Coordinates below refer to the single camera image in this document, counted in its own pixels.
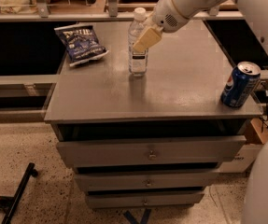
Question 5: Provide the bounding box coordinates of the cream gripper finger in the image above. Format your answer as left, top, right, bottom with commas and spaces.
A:
133, 27, 162, 52

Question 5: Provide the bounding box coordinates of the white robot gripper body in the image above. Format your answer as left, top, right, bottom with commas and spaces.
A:
145, 0, 189, 33

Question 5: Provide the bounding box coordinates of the clear plastic water bottle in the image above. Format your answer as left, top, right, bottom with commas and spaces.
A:
128, 7, 148, 77

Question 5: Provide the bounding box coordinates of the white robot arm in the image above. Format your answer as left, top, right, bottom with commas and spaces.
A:
134, 0, 268, 224

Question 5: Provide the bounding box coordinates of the blue chip bag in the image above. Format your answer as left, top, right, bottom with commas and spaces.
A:
54, 23, 108, 67

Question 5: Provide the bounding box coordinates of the blue Pepsi soda can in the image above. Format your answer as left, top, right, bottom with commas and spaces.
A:
220, 62, 261, 108

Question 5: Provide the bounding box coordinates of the grey drawer cabinet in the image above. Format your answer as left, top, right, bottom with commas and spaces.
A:
45, 21, 261, 197

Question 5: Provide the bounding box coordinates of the top grey drawer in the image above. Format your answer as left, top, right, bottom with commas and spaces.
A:
57, 135, 246, 167

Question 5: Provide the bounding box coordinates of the grey drawer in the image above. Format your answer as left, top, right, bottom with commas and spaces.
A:
57, 135, 246, 167
75, 170, 219, 192
86, 191, 204, 209

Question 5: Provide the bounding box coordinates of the cardboard box on floor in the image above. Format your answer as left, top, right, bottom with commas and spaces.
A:
219, 119, 268, 173

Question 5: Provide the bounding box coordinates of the middle grey drawer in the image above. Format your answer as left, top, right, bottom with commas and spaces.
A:
75, 170, 219, 192

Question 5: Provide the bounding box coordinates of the bottom grey drawer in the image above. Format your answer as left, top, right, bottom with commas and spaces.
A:
86, 191, 204, 209

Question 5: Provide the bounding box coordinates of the black stand leg left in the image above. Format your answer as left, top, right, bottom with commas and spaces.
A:
0, 162, 38, 224

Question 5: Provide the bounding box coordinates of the grey metal shelf rail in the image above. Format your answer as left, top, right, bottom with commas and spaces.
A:
0, 0, 245, 24

